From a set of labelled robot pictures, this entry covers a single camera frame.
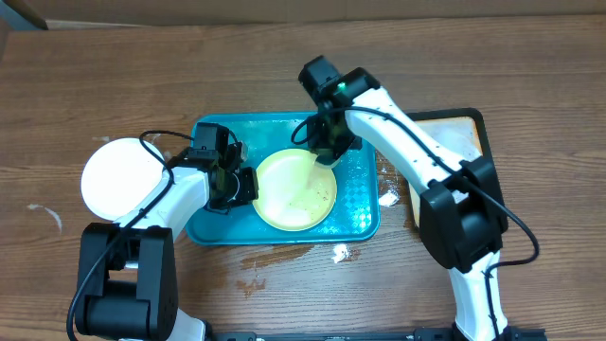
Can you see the white plate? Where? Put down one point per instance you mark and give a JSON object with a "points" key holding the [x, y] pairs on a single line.
{"points": [[119, 176]]}

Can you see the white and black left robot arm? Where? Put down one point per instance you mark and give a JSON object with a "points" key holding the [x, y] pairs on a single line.
{"points": [[127, 282]]}

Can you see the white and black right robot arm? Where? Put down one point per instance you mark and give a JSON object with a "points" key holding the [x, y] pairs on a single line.
{"points": [[461, 221]]}

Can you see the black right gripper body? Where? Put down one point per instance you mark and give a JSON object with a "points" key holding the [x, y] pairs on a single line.
{"points": [[331, 138]]}

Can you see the yellow-green plate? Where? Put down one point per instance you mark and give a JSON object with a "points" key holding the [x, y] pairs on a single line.
{"points": [[294, 192]]}

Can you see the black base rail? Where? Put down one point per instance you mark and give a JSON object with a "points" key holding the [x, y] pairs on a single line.
{"points": [[421, 334]]}

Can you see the green and yellow sponge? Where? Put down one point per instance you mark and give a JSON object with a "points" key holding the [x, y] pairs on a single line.
{"points": [[326, 158]]}

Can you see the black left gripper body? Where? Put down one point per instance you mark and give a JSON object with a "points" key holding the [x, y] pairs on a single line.
{"points": [[240, 188]]}

